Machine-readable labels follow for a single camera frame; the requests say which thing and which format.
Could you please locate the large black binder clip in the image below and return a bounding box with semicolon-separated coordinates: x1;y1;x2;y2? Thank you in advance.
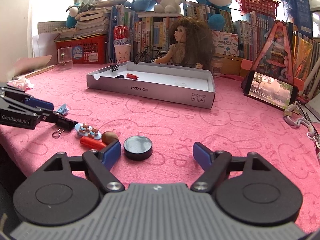
52;122;77;139

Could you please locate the brown nut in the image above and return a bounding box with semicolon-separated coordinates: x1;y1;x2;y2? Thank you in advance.
101;131;119;145

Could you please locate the red crayon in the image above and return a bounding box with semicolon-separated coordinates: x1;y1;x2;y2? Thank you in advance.
80;137;106;150
126;73;138;80

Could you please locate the blue bear hair clip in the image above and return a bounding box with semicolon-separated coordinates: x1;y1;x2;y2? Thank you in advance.
74;123;102;140
57;103;69;116

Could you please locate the black round puck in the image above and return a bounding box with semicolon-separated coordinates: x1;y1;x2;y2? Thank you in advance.
123;135;152;161

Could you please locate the crumpled white tissue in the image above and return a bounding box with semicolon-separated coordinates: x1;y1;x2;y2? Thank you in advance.
7;77;34;92

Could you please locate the pink bunny towel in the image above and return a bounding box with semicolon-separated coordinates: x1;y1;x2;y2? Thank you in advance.
0;63;320;233

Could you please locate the open book at left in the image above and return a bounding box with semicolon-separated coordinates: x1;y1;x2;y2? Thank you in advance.
8;55;52;80

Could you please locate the clear acrylic block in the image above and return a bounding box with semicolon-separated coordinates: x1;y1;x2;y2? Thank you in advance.
57;47;73;70

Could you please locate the grey cardboard box lid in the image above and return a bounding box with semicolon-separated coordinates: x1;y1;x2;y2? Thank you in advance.
87;62;215;109

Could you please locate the small black binder clip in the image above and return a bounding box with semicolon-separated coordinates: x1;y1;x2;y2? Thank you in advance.
110;59;120;72

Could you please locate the red plastic basket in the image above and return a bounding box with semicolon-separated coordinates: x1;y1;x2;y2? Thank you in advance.
55;35;107;64

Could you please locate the blue white penguin plush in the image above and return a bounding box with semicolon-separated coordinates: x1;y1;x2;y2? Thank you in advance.
66;3;81;29

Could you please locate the small glass jar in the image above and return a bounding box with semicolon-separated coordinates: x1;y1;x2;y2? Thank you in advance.
210;57;223;77

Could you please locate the white cat paper cup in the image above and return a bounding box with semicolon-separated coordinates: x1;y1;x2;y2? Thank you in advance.
114;43;131;63

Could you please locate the smartphone playing video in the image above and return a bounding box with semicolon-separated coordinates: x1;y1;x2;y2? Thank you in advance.
241;71;299;111

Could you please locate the stack of books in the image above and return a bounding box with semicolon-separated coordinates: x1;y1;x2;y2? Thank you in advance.
55;0;126;41

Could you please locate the red beer can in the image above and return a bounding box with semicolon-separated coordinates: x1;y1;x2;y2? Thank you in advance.
113;25;130;45

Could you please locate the brown haired doll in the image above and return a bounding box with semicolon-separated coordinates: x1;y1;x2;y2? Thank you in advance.
155;17;215;70

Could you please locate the miniature black bicycle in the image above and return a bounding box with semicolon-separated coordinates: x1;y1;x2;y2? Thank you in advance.
134;46;167;64

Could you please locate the row of upright books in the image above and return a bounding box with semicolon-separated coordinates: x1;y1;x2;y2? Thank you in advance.
107;0;320;66

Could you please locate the small blue bear plush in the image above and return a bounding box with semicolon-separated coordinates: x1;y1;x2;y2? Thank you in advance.
124;0;156;12

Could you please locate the red basket on top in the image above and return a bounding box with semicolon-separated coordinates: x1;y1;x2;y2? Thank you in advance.
236;0;279;19

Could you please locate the white lanyard cord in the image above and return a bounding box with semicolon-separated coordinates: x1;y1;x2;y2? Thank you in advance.
283;102;320;151

